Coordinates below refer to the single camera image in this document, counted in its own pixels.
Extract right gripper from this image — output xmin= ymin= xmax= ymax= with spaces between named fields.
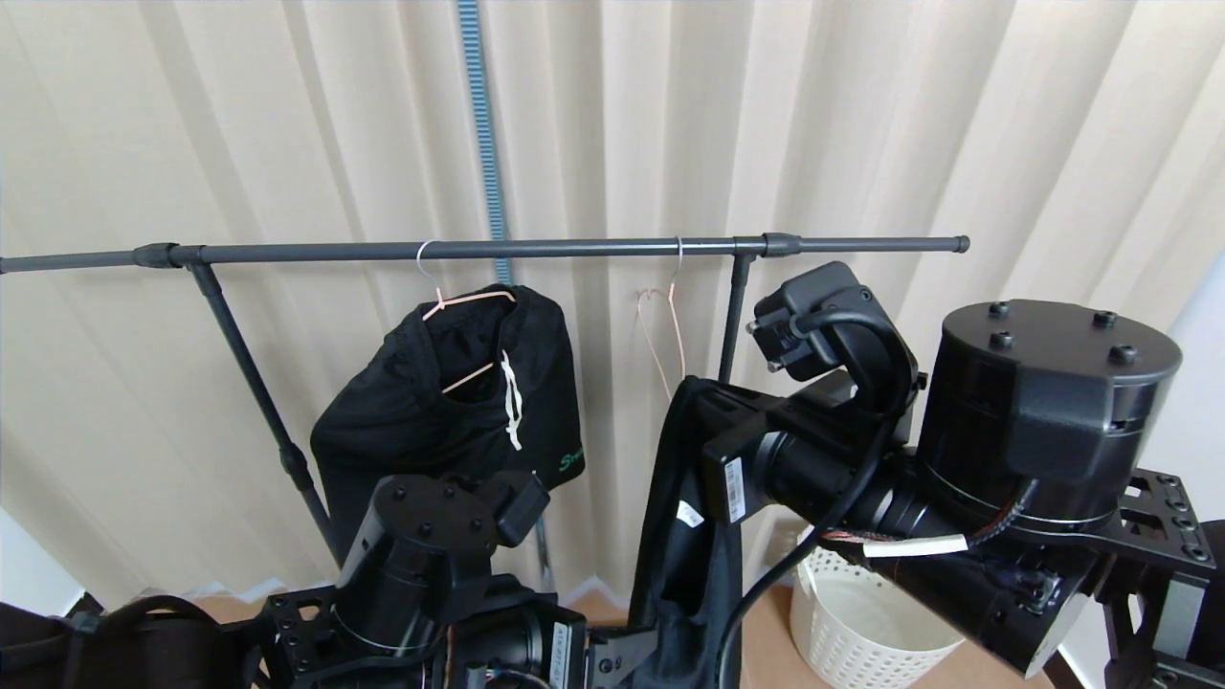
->
xmin=699 ymin=378 xmax=920 ymax=537

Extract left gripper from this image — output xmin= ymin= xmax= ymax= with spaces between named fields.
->
xmin=450 ymin=601 xmax=599 ymax=689

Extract black garment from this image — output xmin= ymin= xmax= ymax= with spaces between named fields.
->
xmin=627 ymin=375 xmax=767 ymax=689

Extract black shorts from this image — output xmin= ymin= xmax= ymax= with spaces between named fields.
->
xmin=309 ymin=283 xmax=587 ymax=566

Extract pink clothes hanger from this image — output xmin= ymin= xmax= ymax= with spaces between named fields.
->
xmin=416 ymin=239 xmax=518 ymax=395
xmin=636 ymin=236 xmax=688 ymax=403

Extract white laundry basket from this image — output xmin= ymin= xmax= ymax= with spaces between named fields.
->
xmin=790 ymin=536 xmax=966 ymax=689

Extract black clothes rack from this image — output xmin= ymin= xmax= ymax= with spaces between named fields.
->
xmin=0 ymin=233 xmax=970 ymax=567

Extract beige curtain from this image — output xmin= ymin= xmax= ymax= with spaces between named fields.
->
xmin=0 ymin=0 xmax=1225 ymax=613

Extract black cable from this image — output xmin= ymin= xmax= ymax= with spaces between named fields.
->
xmin=716 ymin=308 xmax=905 ymax=689

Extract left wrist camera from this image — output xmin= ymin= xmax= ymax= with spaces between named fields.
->
xmin=493 ymin=472 xmax=551 ymax=548

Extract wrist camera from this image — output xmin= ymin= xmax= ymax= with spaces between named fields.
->
xmin=493 ymin=472 xmax=551 ymax=548
xmin=746 ymin=261 xmax=920 ymax=403

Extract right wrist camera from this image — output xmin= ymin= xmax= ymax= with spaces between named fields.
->
xmin=746 ymin=261 xmax=920 ymax=403

